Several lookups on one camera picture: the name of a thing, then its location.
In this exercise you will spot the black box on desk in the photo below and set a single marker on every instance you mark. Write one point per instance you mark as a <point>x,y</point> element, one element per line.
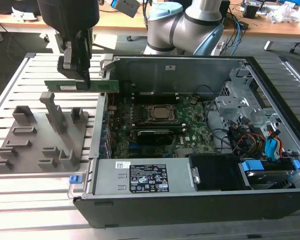
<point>15,6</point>

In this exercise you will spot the crumpled white paper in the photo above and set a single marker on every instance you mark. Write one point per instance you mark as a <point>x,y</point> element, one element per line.
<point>22,14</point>

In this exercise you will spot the CPU with metal top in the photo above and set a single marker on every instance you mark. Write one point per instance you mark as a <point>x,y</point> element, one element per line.
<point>163,112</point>

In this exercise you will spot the silver metal drive cage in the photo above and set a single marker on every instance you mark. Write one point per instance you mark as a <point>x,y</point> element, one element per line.
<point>230,105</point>

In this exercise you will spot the hard disk in blue carrier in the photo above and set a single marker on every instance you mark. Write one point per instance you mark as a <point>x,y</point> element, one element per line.
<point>252,167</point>

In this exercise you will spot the blue case latch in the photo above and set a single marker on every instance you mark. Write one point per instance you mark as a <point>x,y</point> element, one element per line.
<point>74,179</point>

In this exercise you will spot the grey parts rack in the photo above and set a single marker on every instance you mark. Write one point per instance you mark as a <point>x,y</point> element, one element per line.
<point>67,140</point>

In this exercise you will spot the grey wrist camera blue mark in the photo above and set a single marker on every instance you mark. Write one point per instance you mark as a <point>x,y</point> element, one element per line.
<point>127,7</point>

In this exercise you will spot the crumpled clear plastic bag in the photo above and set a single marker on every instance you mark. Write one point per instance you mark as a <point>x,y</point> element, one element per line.
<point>282,12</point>

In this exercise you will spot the green RAM stick white label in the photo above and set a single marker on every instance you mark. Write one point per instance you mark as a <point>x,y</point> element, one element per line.
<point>105,86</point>

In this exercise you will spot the round silver coin battery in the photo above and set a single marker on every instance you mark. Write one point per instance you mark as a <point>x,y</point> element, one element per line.
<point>193,101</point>

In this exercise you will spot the small black desk device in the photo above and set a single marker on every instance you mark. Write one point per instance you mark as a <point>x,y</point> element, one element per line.
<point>251,10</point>

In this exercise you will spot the installed dark RAM stick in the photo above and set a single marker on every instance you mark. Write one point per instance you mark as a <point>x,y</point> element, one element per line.
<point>157,94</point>

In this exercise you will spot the black open PC case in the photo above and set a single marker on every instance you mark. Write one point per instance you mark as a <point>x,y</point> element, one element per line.
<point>190,210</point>

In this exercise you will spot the black graphics card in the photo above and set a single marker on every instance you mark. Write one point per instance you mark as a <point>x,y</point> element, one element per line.
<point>153,137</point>

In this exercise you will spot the black RAM slot bank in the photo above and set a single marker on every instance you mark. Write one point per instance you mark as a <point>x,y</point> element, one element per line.
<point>157,99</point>
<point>160,127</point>

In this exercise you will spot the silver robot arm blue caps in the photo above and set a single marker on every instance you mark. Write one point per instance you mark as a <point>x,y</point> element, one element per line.
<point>165,32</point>

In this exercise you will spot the silver power supply with label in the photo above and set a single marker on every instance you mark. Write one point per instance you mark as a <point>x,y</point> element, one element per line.
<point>110,180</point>

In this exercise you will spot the green motherboard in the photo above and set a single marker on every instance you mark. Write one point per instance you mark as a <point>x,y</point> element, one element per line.
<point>197,132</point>

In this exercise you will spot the long wooden desk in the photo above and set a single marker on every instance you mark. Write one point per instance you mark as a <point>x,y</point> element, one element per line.
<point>15,23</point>

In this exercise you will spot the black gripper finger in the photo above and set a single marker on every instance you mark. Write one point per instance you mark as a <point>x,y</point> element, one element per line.
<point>83,57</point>

